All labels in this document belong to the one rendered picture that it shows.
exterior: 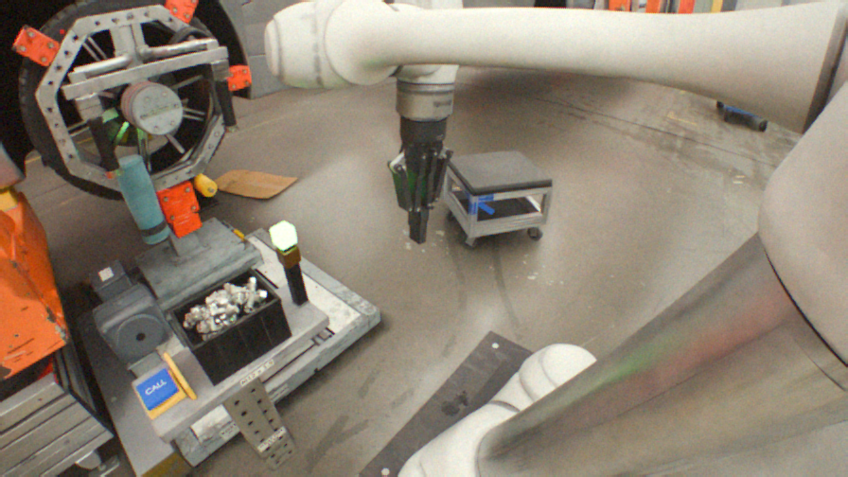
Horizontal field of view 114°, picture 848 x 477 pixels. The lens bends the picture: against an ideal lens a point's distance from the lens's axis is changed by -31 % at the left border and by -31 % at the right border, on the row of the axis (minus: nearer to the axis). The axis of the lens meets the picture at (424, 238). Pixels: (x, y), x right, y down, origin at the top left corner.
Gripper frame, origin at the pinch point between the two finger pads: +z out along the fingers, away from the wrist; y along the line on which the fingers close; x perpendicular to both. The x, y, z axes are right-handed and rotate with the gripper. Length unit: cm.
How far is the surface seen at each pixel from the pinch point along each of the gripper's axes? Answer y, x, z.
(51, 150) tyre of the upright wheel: -64, 88, -6
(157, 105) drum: -32, 70, -15
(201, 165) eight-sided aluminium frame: -22, 85, 10
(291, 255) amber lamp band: -17.8, 19.0, 10.1
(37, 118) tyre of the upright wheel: -64, 88, -16
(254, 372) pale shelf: -34.6, 9.4, 26.8
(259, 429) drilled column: -39, 12, 50
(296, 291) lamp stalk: -18.2, 19.2, 20.3
